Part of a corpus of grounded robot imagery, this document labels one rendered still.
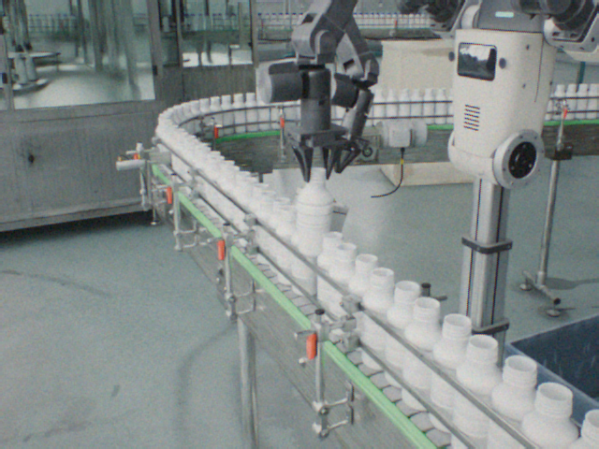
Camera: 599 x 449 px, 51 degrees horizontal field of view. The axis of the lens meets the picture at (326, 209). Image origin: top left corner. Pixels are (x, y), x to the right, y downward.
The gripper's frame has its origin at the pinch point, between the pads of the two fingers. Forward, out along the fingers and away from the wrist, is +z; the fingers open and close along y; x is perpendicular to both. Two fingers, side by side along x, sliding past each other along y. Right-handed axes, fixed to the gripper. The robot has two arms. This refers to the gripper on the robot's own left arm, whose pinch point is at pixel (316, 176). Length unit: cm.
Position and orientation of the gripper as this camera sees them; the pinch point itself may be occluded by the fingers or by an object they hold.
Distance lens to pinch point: 116.9
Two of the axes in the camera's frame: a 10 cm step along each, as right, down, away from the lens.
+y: 8.9, -1.6, 4.4
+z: 0.0, 9.4, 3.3
